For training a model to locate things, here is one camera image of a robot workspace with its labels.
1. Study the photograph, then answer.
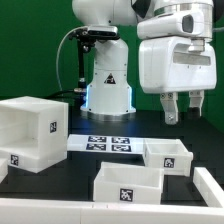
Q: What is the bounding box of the white drawer box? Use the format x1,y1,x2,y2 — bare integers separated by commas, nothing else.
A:
93,162,164,204
143,138,193,177

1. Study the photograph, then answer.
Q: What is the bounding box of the white left fence block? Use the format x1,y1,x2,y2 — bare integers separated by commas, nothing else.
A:
0,158,8,183

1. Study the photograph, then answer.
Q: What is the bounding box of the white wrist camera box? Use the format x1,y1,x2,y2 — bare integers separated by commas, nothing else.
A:
137,9,212,41

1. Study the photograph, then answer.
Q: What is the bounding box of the white front fence rail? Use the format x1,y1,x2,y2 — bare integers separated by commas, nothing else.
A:
0,198,224,224

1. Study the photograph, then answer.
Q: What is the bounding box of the large white drawer cabinet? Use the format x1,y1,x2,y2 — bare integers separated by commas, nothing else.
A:
0,96,68,173

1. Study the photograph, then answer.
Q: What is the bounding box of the white fence rail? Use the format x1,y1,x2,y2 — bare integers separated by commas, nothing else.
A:
193,167,224,208
0,198,224,224

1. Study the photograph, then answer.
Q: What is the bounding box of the white drawer box front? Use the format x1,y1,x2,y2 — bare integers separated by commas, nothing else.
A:
93,162,164,204

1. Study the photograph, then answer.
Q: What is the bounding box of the white marker plate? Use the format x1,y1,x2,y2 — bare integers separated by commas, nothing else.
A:
67,134,144,154

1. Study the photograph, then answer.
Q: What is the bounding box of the grey cable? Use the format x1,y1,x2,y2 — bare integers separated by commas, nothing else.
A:
55,26,88,93

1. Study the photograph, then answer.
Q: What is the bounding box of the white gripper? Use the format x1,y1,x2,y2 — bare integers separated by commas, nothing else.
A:
139,37,217,125

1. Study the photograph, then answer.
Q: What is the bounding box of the white right fence rail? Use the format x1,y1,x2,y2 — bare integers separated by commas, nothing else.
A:
193,167,224,208

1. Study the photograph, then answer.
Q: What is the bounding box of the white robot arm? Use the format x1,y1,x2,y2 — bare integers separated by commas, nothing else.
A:
72,0,217,125

